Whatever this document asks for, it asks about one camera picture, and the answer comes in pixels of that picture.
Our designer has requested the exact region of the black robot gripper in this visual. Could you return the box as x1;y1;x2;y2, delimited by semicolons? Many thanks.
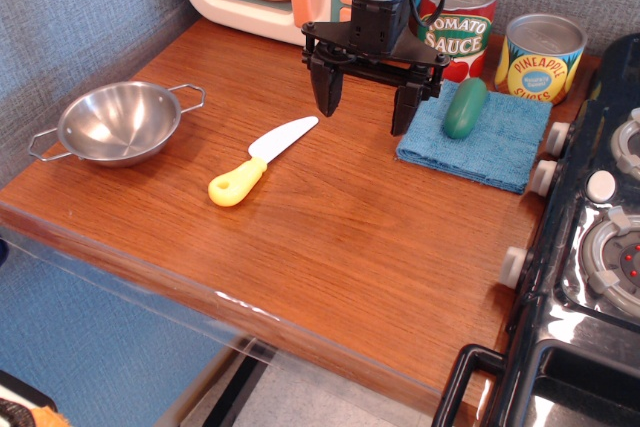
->
302;0;449;136

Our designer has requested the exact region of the yellow handled toy knife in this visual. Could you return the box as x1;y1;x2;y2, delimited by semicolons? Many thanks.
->
208;116;319;207

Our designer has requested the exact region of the steel bowl with wire handles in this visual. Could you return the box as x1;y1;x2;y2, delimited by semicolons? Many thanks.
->
28;81;206;168

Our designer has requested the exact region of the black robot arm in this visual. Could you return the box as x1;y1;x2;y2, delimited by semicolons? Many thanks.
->
302;0;450;136

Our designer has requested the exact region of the green toy pickle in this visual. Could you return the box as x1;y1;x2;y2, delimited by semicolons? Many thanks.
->
443;78;488;139

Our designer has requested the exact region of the tomato sauce can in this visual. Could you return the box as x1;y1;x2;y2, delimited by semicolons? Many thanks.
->
415;0;497;82

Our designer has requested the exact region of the blue folded cloth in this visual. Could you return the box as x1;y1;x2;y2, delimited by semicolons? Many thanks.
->
396;80;552;194

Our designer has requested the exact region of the pineapple slices can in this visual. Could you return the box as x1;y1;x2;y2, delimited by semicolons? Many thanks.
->
494;13;587;105

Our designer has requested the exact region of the white stove knob middle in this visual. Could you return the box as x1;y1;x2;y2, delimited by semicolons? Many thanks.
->
529;160;557;197

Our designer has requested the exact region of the white stove knob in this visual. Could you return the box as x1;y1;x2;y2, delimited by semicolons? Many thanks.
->
499;246;528;289
529;160;557;197
545;122;571;157

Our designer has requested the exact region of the white stove knob rear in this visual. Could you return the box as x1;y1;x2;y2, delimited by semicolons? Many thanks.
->
545;122;571;157

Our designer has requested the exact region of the white stove knob front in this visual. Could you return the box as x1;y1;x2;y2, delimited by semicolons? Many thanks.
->
499;246;528;289

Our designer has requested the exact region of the black toy stove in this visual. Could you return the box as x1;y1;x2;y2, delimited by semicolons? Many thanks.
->
433;34;639;426

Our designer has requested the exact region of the orange object bottom left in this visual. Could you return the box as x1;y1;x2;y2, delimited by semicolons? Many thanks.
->
1;399;71;427

